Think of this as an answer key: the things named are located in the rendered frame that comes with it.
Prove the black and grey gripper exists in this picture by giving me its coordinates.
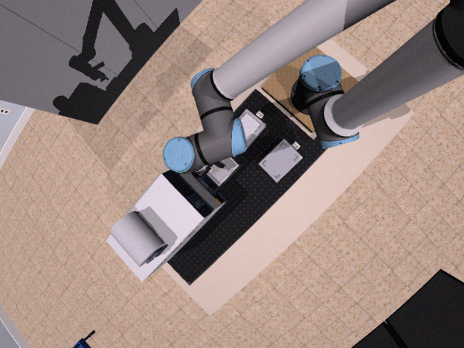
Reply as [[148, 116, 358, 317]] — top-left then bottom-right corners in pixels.
[[196, 161, 227, 176]]

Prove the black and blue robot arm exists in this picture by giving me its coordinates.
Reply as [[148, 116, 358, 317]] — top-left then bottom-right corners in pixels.
[[163, 0, 464, 173]]

